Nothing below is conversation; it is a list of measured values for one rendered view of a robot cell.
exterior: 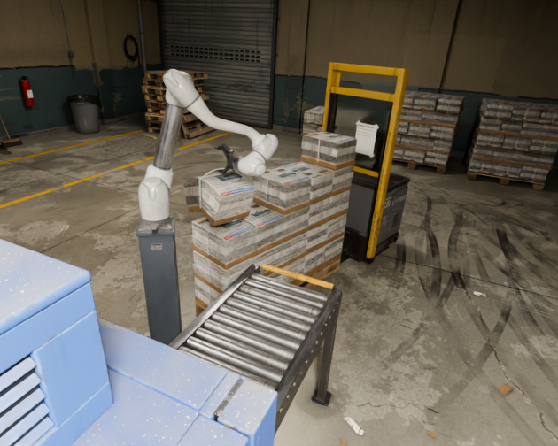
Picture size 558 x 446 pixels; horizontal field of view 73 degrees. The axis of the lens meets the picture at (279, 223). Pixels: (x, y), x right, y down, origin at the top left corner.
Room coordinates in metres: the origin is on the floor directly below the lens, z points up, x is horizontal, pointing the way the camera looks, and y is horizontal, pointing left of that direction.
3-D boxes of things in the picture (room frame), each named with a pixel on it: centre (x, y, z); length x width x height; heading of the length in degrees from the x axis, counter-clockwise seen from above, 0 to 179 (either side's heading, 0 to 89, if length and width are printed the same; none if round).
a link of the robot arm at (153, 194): (1.95, 0.71, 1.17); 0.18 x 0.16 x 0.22; 14
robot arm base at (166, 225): (1.92, 0.70, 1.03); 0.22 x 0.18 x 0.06; 13
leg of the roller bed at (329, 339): (1.67, -0.33, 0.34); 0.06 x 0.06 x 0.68; 67
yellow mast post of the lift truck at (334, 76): (3.76, -0.43, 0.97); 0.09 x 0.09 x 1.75; 49
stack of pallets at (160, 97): (9.03, 2.52, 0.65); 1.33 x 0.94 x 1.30; 161
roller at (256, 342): (1.30, 0.10, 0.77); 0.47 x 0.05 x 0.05; 67
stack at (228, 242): (2.68, 0.09, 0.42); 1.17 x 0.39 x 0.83; 139
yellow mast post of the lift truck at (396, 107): (3.33, -0.93, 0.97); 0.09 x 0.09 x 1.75; 49
